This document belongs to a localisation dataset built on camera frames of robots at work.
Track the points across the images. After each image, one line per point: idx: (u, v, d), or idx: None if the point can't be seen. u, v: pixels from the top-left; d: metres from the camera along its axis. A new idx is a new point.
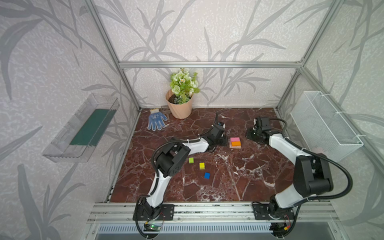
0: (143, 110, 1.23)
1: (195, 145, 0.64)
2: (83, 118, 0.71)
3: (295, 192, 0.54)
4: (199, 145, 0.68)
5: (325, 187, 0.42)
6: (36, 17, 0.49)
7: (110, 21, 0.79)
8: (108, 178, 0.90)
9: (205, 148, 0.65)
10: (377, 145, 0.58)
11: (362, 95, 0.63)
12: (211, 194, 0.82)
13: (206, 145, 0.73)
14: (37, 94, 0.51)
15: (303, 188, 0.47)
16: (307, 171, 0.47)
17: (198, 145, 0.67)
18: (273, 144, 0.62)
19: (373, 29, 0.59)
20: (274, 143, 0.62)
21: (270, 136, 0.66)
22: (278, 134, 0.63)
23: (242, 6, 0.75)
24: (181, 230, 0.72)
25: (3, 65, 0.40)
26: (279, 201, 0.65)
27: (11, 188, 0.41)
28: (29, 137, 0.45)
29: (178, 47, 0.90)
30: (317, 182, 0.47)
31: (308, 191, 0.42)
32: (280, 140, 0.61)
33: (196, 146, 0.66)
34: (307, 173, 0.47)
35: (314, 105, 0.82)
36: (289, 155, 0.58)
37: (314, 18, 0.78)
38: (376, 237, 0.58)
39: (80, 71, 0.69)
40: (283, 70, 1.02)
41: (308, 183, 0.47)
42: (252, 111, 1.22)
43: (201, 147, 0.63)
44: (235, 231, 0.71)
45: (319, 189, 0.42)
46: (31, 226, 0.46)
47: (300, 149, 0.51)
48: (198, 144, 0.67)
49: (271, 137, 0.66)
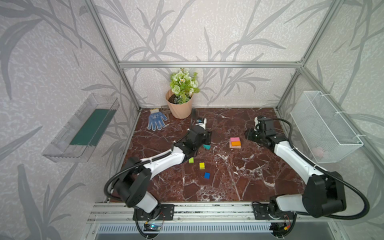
0: (143, 110, 1.23)
1: (163, 161, 0.52)
2: (83, 118, 0.71)
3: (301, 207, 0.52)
4: (170, 158, 0.56)
5: (337, 206, 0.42)
6: (36, 17, 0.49)
7: (110, 20, 0.78)
8: (107, 178, 0.90)
9: (180, 160, 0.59)
10: (377, 144, 0.58)
11: (362, 94, 0.63)
12: (211, 194, 0.82)
13: (181, 156, 0.62)
14: (37, 94, 0.51)
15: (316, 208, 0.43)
16: (321, 194, 0.43)
17: (168, 159, 0.55)
18: (280, 152, 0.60)
19: (373, 29, 0.59)
20: (282, 153, 0.59)
21: (276, 143, 0.61)
22: (287, 144, 0.57)
23: (242, 6, 0.75)
24: (181, 230, 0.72)
25: (3, 65, 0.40)
26: (280, 205, 0.64)
27: (11, 187, 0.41)
28: (29, 137, 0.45)
29: (178, 47, 0.90)
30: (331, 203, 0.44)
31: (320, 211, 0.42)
32: (289, 150, 0.55)
33: (165, 161, 0.54)
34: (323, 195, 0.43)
35: (315, 105, 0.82)
36: (298, 170, 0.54)
37: (314, 18, 0.78)
38: (376, 237, 0.58)
39: (80, 71, 0.69)
40: (283, 70, 1.02)
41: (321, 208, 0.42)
42: (252, 111, 1.22)
43: (173, 159, 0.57)
44: (235, 231, 0.71)
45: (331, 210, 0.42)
46: (31, 225, 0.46)
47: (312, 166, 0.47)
48: (168, 160, 0.55)
49: (278, 145, 0.60)
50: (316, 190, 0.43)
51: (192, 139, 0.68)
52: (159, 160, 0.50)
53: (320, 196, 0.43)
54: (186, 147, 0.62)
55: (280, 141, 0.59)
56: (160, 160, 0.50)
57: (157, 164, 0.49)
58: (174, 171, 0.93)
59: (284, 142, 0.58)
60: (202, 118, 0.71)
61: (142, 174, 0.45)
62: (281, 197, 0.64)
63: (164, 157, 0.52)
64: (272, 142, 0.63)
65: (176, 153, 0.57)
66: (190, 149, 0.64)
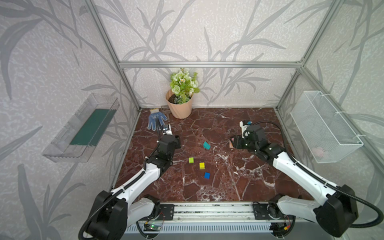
0: (143, 110, 1.23)
1: (137, 184, 0.48)
2: (83, 118, 0.71)
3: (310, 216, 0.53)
4: (145, 178, 0.52)
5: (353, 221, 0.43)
6: (36, 17, 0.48)
7: (110, 20, 0.78)
8: (107, 178, 0.90)
9: (156, 177, 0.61)
10: (377, 144, 0.58)
11: (362, 94, 0.63)
12: (211, 194, 0.82)
13: (157, 172, 0.58)
14: (36, 94, 0.51)
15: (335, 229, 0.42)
16: (340, 216, 0.41)
17: (143, 180, 0.51)
18: (280, 167, 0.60)
19: (373, 29, 0.59)
20: (284, 168, 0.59)
21: (274, 157, 0.57)
22: (286, 158, 0.53)
23: (242, 6, 0.75)
24: (181, 230, 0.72)
25: (3, 65, 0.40)
26: (283, 209, 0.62)
27: (11, 188, 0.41)
28: (29, 137, 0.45)
29: (178, 47, 0.90)
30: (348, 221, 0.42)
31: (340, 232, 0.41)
32: (291, 166, 0.51)
33: (140, 183, 0.50)
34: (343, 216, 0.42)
35: (315, 105, 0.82)
36: (307, 188, 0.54)
37: (314, 18, 0.78)
38: (376, 237, 0.58)
39: (80, 71, 0.69)
40: (283, 70, 1.02)
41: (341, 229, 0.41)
42: (252, 111, 1.22)
43: (148, 178, 0.54)
44: (235, 231, 0.71)
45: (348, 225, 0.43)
46: (31, 226, 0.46)
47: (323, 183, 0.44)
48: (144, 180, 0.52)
49: (277, 160, 0.56)
50: (337, 214, 0.41)
51: (164, 149, 0.65)
52: (132, 185, 0.47)
53: (341, 218, 0.42)
54: (161, 159, 0.60)
55: (279, 155, 0.54)
56: (134, 185, 0.47)
57: (131, 190, 0.46)
58: (174, 171, 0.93)
59: (283, 156, 0.54)
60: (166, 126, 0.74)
61: (117, 207, 0.41)
62: (284, 202, 0.62)
63: (137, 180, 0.49)
64: (269, 154, 0.58)
65: (150, 171, 0.54)
66: (166, 160, 0.62)
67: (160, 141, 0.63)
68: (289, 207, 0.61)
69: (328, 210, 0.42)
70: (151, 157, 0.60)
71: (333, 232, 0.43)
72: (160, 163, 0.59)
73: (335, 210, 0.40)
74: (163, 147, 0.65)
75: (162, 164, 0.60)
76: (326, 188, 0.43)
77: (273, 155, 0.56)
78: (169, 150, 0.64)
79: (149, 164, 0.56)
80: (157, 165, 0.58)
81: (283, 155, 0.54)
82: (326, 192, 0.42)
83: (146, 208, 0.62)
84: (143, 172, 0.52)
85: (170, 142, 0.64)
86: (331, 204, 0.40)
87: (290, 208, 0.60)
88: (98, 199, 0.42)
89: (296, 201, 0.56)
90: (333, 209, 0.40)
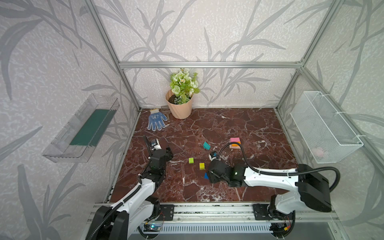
0: (143, 110, 1.23)
1: (136, 197, 0.50)
2: (83, 119, 0.71)
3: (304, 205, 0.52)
4: (142, 192, 0.54)
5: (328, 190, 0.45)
6: (36, 17, 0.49)
7: (110, 21, 0.79)
8: (107, 178, 0.90)
9: (153, 189, 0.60)
10: (377, 144, 0.58)
11: (362, 95, 0.63)
12: (211, 194, 0.82)
13: (152, 185, 0.60)
14: (36, 94, 0.51)
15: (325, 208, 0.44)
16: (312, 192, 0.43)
17: (140, 193, 0.53)
18: (252, 183, 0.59)
19: (373, 29, 0.59)
20: (255, 182, 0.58)
21: (245, 180, 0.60)
22: (250, 174, 0.56)
23: (242, 6, 0.75)
24: (181, 230, 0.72)
25: (4, 65, 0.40)
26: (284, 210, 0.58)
27: (11, 188, 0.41)
28: (29, 137, 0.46)
29: (178, 47, 0.90)
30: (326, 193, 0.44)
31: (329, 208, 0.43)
32: (259, 177, 0.55)
33: (139, 196, 0.52)
34: (318, 194, 0.43)
35: (314, 105, 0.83)
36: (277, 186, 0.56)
37: (314, 18, 0.78)
38: (376, 237, 0.58)
39: (80, 71, 0.69)
40: (283, 70, 1.02)
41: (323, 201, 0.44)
42: (252, 111, 1.22)
43: (145, 192, 0.56)
44: (235, 231, 0.71)
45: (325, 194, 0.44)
46: (31, 226, 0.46)
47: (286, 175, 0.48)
48: (141, 194, 0.53)
49: (247, 180, 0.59)
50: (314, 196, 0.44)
51: (157, 164, 0.67)
52: (131, 198, 0.48)
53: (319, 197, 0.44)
54: (154, 174, 0.62)
55: (245, 176, 0.58)
56: (133, 198, 0.48)
57: (130, 203, 0.46)
58: (175, 171, 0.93)
59: (247, 173, 0.56)
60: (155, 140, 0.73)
61: (119, 219, 0.42)
62: (281, 205, 0.63)
63: (135, 194, 0.50)
64: (239, 180, 0.59)
65: (146, 185, 0.56)
66: (158, 174, 0.64)
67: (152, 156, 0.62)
68: (286, 206, 0.63)
69: (306, 196, 0.46)
70: (144, 173, 0.61)
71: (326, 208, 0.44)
72: (155, 177, 0.61)
73: (309, 194, 0.44)
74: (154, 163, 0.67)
75: (156, 179, 0.62)
76: (291, 178, 0.46)
77: (241, 179, 0.59)
78: (162, 164, 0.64)
79: (143, 180, 0.57)
80: (152, 179, 0.60)
81: (247, 172, 0.56)
82: (293, 181, 0.46)
83: (145, 212, 0.61)
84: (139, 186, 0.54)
85: (161, 156, 0.67)
86: (304, 190, 0.44)
87: (287, 206, 0.62)
88: (98, 214, 0.42)
89: (287, 195, 0.58)
90: (308, 194, 0.45)
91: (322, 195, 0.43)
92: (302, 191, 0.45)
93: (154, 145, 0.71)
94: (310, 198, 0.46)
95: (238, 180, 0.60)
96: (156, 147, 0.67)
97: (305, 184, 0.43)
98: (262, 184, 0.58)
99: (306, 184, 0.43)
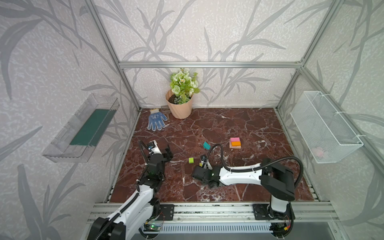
0: (143, 110, 1.23)
1: (134, 206, 0.50)
2: (83, 118, 0.71)
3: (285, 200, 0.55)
4: (139, 200, 0.53)
5: (291, 180, 0.48)
6: (36, 17, 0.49)
7: (110, 21, 0.79)
8: (107, 178, 0.90)
9: (151, 196, 0.67)
10: (377, 145, 0.58)
11: (362, 95, 0.63)
12: (211, 194, 0.82)
13: (151, 191, 0.60)
14: (37, 94, 0.51)
15: (288, 197, 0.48)
16: (275, 183, 0.46)
17: (138, 201, 0.52)
18: (227, 181, 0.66)
19: (373, 29, 0.59)
20: (228, 180, 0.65)
21: (220, 180, 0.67)
22: (224, 173, 0.59)
23: (242, 6, 0.75)
24: (181, 230, 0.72)
25: (4, 65, 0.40)
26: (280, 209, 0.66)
27: (11, 188, 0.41)
28: (29, 137, 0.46)
29: (178, 47, 0.90)
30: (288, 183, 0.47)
31: (292, 196, 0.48)
32: (231, 175, 0.58)
33: (137, 204, 0.52)
34: (280, 185, 0.46)
35: (315, 105, 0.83)
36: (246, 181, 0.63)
37: (314, 18, 0.78)
38: (376, 237, 0.58)
39: (80, 71, 0.69)
40: (283, 70, 1.02)
41: (286, 190, 0.47)
42: (252, 111, 1.22)
43: (143, 199, 0.56)
44: (235, 231, 0.71)
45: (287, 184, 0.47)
46: (31, 226, 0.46)
47: (251, 171, 0.51)
48: (138, 202, 0.52)
49: (222, 180, 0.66)
50: (275, 187, 0.48)
51: (155, 170, 0.66)
52: (128, 207, 0.48)
53: (280, 188, 0.47)
54: (152, 180, 0.62)
55: (219, 175, 0.61)
56: (130, 207, 0.48)
57: (128, 212, 0.46)
58: (174, 171, 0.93)
59: (222, 173, 0.59)
60: (151, 144, 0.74)
61: (116, 231, 0.41)
62: (274, 203, 0.64)
63: (133, 202, 0.50)
64: (215, 181, 0.62)
65: (144, 192, 0.56)
66: (156, 179, 0.63)
67: (149, 162, 0.63)
68: (273, 202, 0.64)
69: (270, 188, 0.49)
70: (143, 179, 0.62)
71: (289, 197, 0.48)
72: (153, 183, 0.61)
73: (272, 185, 0.48)
74: (152, 169, 0.66)
75: (154, 184, 0.62)
76: (256, 172, 0.49)
77: (218, 179, 0.62)
78: (159, 169, 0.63)
79: (141, 187, 0.57)
80: (150, 185, 0.59)
81: (222, 172, 0.59)
82: (257, 175, 0.49)
83: (144, 216, 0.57)
84: (136, 193, 0.54)
85: (158, 162, 0.65)
86: (266, 183, 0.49)
87: (275, 201, 0.63)
88: (94, 227, 0.42)
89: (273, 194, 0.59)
90: (270, 186, 0.48)
91: (283, 185, 0.46)
92: (264, 183, 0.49)
93: (152, 148, 0.78)
94: (273, 189, 0.49)
95: (215, 181, 0.62)
96: (154, 150, 0.66)
97: (268, 177, 0.46)
98: (235, 181, 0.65)
99: (268, 177, 0.46)
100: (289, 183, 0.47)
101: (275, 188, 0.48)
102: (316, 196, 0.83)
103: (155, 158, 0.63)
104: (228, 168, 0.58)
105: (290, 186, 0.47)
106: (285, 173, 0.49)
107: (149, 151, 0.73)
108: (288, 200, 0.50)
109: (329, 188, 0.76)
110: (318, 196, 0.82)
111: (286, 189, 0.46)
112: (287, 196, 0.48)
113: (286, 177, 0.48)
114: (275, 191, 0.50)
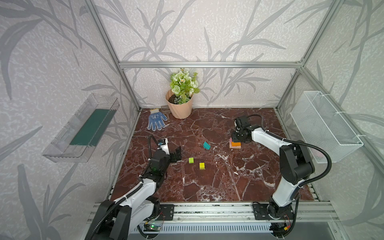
0: (143, 110, 1.23)
1: (138, 194, 0.51)
2: (83, 118, 0.71)
3: (287, 185, 0.58)
4: (144, 189, 0.55)
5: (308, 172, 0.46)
6: (36, 17, 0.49)
7: (110, 21, 0.79)
8: (107, 178, 0.90)
9: (153, 190, 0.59)
10: (377, 144, 0.58)
11: (362, 95, 0.63)
12: (211, 194, 0.82)
13: (153, 185, 0.61)
14: (36, 94, 0.51)
15: (291, 176, 0.51)
16: (291, 158, 0.50)
17: (143, 191, 0.54)
18: (256, 137, 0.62)
19: (373, 29, 0.59)
20: (257, 137, 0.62)
21: (251, 131, 0.70)
22: (259, 128, 0.66)
23: (242, 6, 0.75)
24: (181, 230, 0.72)
25: (3, 65, 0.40)
26: (280, 202, 0.66)
27: (11, 188, 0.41)
28: (29, 137, 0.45)
29: (178, 47, 0.90)
30: (302, 170, 0.51)
31: (295, 177, 0.52)
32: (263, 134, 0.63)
33: (141, 193, 0.53)
34: (294, 163, 0.50)
35: (315, 105, 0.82)
36: (271, 147, 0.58)
37: (314, 18, 0.78)
38: (376, 237, 0.58)
39: (79, 72, 0.69)
40: (283, 70, 1.02)
41: (294, 170, 0.50)
42: (252, 111, 1.22)
43: (146, 191, 0.57)
44: (235, 231, 0.71)
45: (303, 173, 0.54)
46: (31, 226, 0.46)
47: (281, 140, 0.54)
48: (143, 192, 0.54)
49: (254, 132, 0.69)
50: (287, 158, 0.50)
51: (157, 166, 0.68)
52: (133, 194, 0.49)
53: (290, 162, 0.50)
54: (155, 175, 0.63)
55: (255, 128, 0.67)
56: (135, 194, 0.50)
57: (133, 199, 0.47)
58: (174, 171, 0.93)
59: (257, 128, 0.67)
60: (162, 140, 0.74)
61: (121, 213, 0.42)
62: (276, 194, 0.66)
63: (137, 192, 0.51)
64: (249, 131, 0.72)
65: (147, 184, 0.57)
66: (159, 176, 0.66)
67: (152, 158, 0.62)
68: (277, 192, 0.65)
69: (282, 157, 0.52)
70: (145, 174, 0.62)
71: (291, 178, 0.53)
72: (155, 178, 0.62)
73: (286, 155, 0.50)
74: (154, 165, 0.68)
75: (157, 179, 0.64)
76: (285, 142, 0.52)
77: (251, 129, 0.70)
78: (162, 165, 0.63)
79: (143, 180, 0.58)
80: (153, 180, 0.60)
81: (257, 127, 0.67)
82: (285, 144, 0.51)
83: (146, 210, 0.61)
84: (141, 185, 0.55)
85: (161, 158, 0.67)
86: (283, 149, 0.51)
87: (278, 193, 0.65)
88: (101, 208, 0.43)
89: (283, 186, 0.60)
90: (284, 154, 0.51)
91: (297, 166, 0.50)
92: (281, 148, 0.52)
93: (162, 145, 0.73)
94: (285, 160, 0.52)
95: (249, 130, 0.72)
96: (163, 147, 0.69)
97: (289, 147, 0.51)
98: (262, 141, 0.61)
99: (289, 148, 0.51)
100: (304, 175, 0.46)
101: (287, 159, 0.50)
102: (316, 196, 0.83)
103: (158, 154, 0.65)
104: (263, 128, 0.65)
105: (301, 176, 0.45)
106: (311, 170, 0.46)
107: (158, 147, 0.68)
108: (289, 180, 0.55)
109: (328, 187, 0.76)
110: (318, 196, 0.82)
111: (296, 171, 0.50)
112: (290, 175, 0.51)
113: (309, 170, 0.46)
114: (286, 163, 0.52)
